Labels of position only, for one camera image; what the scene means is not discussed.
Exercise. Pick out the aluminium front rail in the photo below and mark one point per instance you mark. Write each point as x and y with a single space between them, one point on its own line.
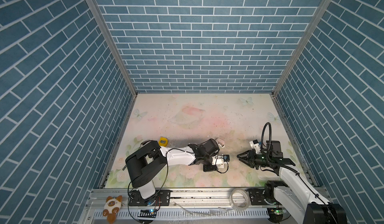
185 197

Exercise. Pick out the clear tape roll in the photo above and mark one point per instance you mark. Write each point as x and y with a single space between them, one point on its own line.
239 200

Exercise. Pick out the pink stapler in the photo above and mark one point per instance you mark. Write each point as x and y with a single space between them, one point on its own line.
220 142

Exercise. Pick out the white slotted cable duct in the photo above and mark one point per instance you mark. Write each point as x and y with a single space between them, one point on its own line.
193 214

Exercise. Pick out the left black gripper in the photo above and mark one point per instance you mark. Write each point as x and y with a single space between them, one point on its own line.
211 168

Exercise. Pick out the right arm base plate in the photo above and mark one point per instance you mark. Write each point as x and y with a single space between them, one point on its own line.
262 197

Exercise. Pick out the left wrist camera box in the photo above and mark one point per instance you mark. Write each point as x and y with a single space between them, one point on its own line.
220 160

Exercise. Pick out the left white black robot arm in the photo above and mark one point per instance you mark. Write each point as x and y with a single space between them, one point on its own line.
144 164

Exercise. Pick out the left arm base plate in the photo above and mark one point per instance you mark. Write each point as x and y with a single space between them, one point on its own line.
162 199

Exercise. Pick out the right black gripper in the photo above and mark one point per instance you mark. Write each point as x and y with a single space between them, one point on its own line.
250 158

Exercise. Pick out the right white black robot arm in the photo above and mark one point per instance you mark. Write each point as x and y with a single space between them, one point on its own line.
292 192

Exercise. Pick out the yellow tape measure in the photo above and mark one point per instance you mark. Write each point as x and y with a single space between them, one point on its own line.
163 142

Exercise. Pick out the plush panda toy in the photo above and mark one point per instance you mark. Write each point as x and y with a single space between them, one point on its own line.
111 208

